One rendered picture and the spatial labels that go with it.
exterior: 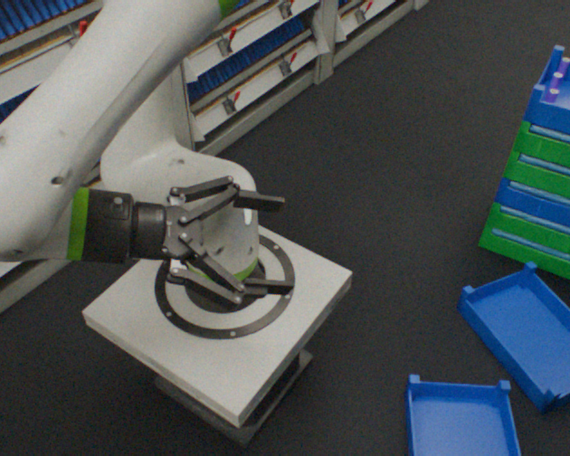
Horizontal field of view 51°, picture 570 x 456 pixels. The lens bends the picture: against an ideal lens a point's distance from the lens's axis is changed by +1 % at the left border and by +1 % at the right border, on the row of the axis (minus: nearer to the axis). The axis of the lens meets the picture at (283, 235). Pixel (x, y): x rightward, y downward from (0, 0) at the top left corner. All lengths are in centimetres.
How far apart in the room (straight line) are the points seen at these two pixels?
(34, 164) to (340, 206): 119
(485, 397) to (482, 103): 112
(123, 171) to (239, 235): 21
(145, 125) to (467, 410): 87
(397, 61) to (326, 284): 140
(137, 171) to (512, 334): 94
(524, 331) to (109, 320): 93
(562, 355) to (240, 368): 80
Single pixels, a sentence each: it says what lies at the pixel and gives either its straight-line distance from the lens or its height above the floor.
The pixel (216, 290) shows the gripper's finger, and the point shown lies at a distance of 77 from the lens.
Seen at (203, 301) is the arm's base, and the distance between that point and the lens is 105.
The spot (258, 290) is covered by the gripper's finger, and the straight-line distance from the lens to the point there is 79.
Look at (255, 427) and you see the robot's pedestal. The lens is 128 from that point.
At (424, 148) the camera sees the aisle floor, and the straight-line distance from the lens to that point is 194.
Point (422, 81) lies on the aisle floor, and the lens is 225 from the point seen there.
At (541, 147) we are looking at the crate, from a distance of 144.
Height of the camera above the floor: 117
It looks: 47 degrees down
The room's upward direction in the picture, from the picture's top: straight up
